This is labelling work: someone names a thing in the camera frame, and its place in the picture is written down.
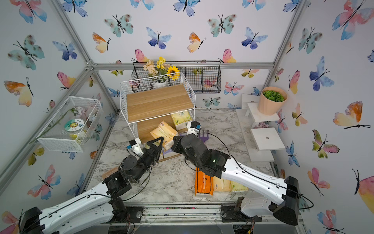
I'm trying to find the orange-yellow tissue pack top shelf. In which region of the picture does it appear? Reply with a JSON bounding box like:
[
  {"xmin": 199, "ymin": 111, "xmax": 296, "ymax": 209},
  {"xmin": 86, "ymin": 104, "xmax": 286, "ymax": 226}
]
[{"xmin": 213, "ymin": 177, "xmax": 231, "ymax": 192}]

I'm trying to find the pale orange tissue pack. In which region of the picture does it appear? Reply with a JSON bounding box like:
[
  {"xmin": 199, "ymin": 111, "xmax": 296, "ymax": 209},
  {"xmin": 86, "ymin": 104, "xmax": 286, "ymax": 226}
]
[{"xmin": 151, "ymin": 121, "xmax": 179, "ymax": 150}]

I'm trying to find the purple tissue pack left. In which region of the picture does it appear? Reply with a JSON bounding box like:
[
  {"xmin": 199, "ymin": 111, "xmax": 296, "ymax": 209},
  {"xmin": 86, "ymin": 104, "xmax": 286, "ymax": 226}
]
[{"xmin": 162, "ymin": 149, "xmax": 178, "ymax": 159}]

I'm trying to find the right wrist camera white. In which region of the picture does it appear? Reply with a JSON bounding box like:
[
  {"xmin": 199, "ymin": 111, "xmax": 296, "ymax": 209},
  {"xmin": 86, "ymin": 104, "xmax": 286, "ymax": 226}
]
[{"xmin": 187, "ymin": 121, "xmax": 201, "ymax": 136}]

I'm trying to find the bright orange tissue pack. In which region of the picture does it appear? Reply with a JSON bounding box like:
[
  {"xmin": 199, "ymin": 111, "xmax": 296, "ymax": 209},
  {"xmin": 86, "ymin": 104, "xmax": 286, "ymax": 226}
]
[{"xmin": 195, "ymin": 168, "xmax": 214, "ymax": 197}]

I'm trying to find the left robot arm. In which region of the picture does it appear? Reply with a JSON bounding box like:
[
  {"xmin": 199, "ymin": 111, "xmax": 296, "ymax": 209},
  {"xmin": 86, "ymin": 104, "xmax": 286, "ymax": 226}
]
[{"xmin": 19, "ymin": 137, "xmax": 164, "ymax": 234}]

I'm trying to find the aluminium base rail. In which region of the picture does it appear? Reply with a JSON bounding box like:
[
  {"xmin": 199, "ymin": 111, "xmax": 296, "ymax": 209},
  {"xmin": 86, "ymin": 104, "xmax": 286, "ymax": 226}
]
[{"xmin": 56, "ymin": 201, "xmax": 306, "ymax": 234}]

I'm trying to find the white wire wall basket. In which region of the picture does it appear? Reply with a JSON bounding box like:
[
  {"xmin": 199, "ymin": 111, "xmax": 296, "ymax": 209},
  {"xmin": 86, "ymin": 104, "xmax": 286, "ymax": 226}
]
[{"xmin": 36, "ymin": 96, "xmax": 103, "ymax": 153}]

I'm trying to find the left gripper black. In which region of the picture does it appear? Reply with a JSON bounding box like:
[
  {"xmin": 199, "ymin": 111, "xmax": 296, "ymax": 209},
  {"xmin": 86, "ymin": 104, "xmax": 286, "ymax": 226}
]
[{"xmin": 131, "ymin": 137, "xmax": 161, "ymax": 184}]

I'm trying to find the white stepped stand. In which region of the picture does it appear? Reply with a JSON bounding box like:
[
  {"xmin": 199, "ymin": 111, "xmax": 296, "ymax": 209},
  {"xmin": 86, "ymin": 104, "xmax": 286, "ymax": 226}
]
[{"xmin": 236, "ymin": 94, "xmax": 285, "ymax": 162}]

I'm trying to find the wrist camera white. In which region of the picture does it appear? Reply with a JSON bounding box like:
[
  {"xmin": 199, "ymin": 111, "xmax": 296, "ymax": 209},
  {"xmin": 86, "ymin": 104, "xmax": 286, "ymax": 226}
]
[
  {"xmin": 127, "ymin": 138, "xmax": 144, "ymax": 157},
  {"xmin": 187, "ymin": 121, "xmax": 201, "ymax": 136}
]

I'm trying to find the purple and pink garden fork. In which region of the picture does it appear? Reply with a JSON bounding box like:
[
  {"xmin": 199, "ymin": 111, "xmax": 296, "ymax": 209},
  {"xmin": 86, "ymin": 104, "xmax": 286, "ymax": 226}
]
[{"xmin": 199, "ymin": 129, "xmax": 209, "ymax": 143}]

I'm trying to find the green-white tissue pack middle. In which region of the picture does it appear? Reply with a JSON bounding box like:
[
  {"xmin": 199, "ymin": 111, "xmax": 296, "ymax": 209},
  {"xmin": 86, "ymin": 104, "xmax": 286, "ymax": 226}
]
[{"xmin": 170, "ymin": 111, "xmax": 193, "ymax": 131}]

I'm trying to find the artificial pink rose stem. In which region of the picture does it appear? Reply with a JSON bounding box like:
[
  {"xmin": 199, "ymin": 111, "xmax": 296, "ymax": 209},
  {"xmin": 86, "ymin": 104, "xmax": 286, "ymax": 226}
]
[{"xmin": 31, "ymin": 106, "xmax": 101, "ymax": 143}]

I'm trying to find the yellow-green tissue pack top shelf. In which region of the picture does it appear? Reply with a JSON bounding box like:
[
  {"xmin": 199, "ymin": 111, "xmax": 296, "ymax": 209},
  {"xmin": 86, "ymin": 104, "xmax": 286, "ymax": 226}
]
[{"xmin": 230, "ymin": 181, "xmax": 249, "ymax": 192}]

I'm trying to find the artificial flower bouquet in pot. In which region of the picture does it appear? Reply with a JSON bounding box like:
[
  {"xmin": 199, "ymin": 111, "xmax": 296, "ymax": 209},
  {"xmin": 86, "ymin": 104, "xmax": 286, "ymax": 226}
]
[{"xmin": 143, "ymin": 57, "xmax": 181, "ymax": 89}]

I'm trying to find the round green-lidded jar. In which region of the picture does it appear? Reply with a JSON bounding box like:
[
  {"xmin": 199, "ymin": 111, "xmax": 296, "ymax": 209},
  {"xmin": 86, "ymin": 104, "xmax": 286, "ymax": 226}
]
[{"xmin": 64, "ymin": 119, "xmax": 85, "ymax": 140}]

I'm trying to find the white wire three-tier shelf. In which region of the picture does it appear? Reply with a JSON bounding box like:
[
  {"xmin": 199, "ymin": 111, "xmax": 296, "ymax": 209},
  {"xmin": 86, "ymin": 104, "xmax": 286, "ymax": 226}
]
[{"xmin": 120, "ymin": 72, "xmax": 196, "ymax": 144}]

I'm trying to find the pink pot with green plant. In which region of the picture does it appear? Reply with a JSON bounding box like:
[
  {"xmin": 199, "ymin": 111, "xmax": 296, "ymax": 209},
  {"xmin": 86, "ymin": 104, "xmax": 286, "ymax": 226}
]
[{"xmin": 258, "ymin": 87, "xmax": 288, "ymax": 115}]

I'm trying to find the pink plastic scoop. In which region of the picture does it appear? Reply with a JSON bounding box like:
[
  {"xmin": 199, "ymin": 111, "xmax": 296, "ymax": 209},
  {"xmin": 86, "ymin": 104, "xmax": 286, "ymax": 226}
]
[{"xmin": 102, "ymin": 167, "xmax": 118, "ymax": 180}]

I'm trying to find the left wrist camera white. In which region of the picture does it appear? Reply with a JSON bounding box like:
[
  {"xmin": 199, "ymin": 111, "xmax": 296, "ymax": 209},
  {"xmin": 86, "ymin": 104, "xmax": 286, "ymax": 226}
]
[{"xmin": 127, "ymin": 138, "xmax": 144, "ymax": 157}]

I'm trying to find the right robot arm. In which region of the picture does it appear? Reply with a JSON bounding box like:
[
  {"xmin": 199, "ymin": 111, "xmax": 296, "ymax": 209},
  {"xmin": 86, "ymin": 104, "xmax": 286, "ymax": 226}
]
[{"xmin": 172, "ymin": 134, "xmax": 300, "ymax": 226}]

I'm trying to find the black wire wall basket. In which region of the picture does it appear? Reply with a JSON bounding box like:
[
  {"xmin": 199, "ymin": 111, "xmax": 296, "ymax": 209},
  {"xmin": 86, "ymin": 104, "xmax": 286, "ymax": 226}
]
[{"xmin": 131, "ymin": 60, "xmax": 222, "ymax": 94}]

